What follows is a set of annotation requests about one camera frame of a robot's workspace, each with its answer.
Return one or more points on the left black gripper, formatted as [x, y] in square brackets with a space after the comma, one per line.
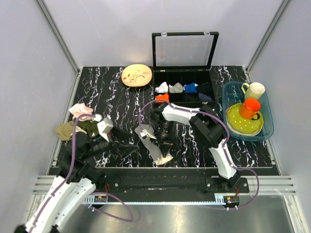
[124, 148]

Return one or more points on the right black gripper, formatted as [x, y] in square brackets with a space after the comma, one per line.
[161, 141]

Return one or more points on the grey underwear with cream waistband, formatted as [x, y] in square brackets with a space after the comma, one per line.
[156, 153]

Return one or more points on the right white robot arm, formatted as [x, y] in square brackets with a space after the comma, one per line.
[208, 130]

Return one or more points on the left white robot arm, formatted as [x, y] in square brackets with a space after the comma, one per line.
[76, 180]

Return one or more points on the orange rolled underwear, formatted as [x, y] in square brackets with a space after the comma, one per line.
[162, 97]

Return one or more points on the white rolled underwear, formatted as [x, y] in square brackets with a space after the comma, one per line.
[163, 88]

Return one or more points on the grey rolled underwear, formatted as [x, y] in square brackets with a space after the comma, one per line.
[177, 88]

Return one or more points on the navy rolled underwear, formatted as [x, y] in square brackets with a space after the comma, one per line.
[204, 97]

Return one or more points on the blue rolled underwear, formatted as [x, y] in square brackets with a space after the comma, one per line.
[190, 88]

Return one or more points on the pink and white underwear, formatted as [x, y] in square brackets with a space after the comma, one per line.
[80, 109]

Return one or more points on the olive and khaki underwear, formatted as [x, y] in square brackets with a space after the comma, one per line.
[65, 131]

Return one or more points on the black rolled underwear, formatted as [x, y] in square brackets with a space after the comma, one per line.
[205, 88]

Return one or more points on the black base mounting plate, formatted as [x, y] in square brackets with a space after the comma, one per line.
[169, 184]

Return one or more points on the oval painted wooden plate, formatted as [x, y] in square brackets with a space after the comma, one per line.
[136, 75]

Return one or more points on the black compartment storage box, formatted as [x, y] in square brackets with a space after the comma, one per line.
[183, 57]

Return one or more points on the green dotted plate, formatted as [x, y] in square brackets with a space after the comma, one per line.
[238, 121]

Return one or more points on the orange mug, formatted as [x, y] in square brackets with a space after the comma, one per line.
[250, 109]

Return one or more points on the cream yellow mug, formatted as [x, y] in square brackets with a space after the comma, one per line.
[254, 90]

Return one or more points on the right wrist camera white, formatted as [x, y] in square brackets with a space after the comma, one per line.
[145, 134]

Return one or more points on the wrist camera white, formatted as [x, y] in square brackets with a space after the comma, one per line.
[145, 134]
[104, 126]

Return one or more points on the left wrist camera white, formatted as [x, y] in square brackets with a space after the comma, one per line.
[104, 126]

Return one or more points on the aluminium frame post left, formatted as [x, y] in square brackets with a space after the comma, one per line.
[53, 27]

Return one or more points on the aluminium frame post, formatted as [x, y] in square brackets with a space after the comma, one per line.
[273, 24]
[53, 27]

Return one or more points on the aluminium frame post right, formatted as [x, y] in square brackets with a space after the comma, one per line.
[273, 24]

